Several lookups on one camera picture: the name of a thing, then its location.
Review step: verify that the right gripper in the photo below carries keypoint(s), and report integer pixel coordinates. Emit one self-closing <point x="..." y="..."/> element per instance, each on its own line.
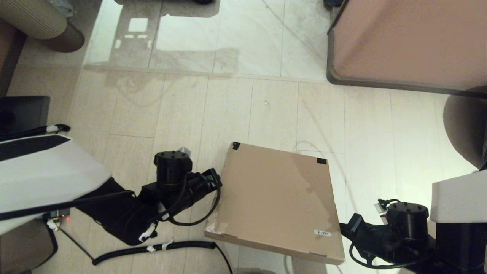
<point x="361" y="232"/>

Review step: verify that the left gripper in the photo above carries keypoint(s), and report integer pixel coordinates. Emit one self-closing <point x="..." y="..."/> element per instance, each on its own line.
<point x="201" y="182"/>

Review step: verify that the brown cardboard shoe box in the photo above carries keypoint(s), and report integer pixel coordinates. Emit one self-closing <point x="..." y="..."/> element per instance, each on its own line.
<point x="274" y="198"/>

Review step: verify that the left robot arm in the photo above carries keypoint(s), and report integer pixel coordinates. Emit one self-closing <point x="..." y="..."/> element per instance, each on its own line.
<point x="38" y="179"/>

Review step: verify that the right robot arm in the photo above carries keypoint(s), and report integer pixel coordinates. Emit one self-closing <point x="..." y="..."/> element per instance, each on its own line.
<point x="456" y="213"/>

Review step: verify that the grey metal power device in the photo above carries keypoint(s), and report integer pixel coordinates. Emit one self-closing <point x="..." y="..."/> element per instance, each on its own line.
<point x="57" y="214"/>

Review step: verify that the white plug connector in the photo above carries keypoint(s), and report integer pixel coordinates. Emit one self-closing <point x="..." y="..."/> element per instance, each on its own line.
<point x="53" y="225"/>

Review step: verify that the brown rounded seat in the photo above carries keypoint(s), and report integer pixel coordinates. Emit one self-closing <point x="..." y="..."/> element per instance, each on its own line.
<point x="19" y="251"/>

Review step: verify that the pink upholstered furniture grey trim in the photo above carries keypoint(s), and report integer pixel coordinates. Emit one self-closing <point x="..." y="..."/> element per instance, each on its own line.
<point x="411" y="38"/>

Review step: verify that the clear plastic bag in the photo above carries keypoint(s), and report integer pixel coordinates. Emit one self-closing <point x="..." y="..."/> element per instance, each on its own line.
<point x="61" y="7"/>

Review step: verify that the dark brown furniture edge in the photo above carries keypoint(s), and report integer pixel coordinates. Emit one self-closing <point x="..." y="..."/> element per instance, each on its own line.
<point x="7" y="49"/>

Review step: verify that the ribbed beige pouf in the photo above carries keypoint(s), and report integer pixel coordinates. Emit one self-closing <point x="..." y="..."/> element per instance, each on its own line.
<point x="30" y="19"/>

